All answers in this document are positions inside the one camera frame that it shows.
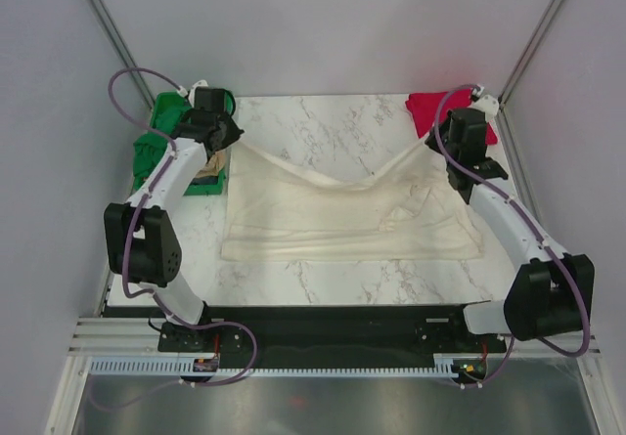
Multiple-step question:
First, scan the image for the green plastic bin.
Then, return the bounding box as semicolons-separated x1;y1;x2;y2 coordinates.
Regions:
132;88;244;196

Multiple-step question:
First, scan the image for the cream t shirt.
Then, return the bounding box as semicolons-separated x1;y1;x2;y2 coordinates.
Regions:
221;143;483;262

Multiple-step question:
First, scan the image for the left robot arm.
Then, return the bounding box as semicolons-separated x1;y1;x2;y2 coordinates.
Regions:
104;85;244;350

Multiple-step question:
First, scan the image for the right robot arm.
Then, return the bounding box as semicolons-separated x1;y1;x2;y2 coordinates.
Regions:
426;108;595;351

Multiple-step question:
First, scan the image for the red folded t shirt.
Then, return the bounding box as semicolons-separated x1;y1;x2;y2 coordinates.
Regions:
405;88;498;146

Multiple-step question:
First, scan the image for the tan t shirt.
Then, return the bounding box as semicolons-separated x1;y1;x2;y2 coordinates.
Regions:
196;150;227;178

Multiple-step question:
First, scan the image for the green t shirt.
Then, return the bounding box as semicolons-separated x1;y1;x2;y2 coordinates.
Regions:
132;105;189;190

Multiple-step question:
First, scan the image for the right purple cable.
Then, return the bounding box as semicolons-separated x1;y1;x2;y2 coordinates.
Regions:
429;82;593;358

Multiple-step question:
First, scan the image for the purple cable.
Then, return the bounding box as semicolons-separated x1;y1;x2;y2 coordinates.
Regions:
107;66;260;387
429;82;593;358

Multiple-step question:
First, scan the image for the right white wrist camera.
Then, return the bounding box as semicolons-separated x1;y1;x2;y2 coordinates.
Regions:
469;85;500;119

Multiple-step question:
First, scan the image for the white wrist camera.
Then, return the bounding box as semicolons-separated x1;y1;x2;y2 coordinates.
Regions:
469;85;500;119
176;79;209;107

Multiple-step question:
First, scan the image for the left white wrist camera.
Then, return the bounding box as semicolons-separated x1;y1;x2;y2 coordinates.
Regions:
176;79;209;107

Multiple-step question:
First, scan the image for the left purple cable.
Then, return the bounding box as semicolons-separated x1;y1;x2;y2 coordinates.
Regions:
107;66;260;387

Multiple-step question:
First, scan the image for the left aluminium frame post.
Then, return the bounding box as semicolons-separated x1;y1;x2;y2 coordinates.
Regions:
66;0;160;113

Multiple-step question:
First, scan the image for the aluminium frame post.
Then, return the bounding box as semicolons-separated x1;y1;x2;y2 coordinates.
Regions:
66;0;160;113
499;0;568;108

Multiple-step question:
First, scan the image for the right aluminium frame post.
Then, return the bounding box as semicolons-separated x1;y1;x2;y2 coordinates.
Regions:
499;0;568;108

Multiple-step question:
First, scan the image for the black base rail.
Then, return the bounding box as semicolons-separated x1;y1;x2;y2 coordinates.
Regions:
158;305;506;368

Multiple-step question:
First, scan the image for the white slotted cable duct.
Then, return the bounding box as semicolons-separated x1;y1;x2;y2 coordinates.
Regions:
89;354;458;378

